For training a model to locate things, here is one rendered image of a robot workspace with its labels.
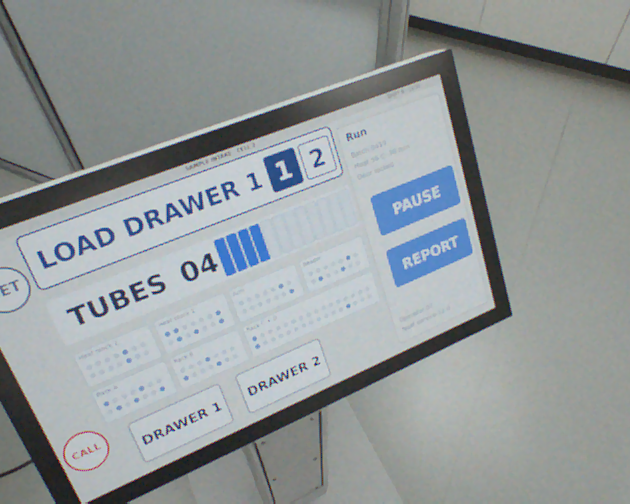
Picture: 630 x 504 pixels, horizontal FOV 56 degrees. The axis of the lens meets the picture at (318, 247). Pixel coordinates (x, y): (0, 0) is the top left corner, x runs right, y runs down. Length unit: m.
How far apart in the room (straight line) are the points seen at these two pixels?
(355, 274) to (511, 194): 1.58
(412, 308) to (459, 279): 0.06
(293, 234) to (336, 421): 1.09
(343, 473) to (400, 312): 0.98
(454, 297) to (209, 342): 0.27
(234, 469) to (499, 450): 0.68
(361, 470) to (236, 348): 1.03
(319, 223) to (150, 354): 0.20
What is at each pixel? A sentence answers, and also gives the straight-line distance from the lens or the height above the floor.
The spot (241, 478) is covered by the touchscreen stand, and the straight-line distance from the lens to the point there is 1.60.
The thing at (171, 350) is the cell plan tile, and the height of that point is 1.06.
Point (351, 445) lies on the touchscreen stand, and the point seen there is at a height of 0.03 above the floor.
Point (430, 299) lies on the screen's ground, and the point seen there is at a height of 1.01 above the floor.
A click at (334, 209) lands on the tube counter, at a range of 0.60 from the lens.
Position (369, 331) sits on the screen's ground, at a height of 1.01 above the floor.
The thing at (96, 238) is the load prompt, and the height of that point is 1.16.
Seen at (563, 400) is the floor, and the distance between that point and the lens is 1.81.
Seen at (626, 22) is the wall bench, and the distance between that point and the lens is 2.52.
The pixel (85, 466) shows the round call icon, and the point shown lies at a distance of 0.64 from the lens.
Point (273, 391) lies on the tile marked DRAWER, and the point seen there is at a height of 1.00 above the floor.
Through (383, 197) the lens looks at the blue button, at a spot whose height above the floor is 1.11.
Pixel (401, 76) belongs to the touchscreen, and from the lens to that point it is 0.62.
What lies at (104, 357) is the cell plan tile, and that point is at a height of 1.08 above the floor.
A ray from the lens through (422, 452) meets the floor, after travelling 1.66.
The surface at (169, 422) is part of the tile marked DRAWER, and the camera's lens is 0.62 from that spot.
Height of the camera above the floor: 1.58
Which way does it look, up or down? 55 degrees down
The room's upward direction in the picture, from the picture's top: 1 degrees counter-clockwise
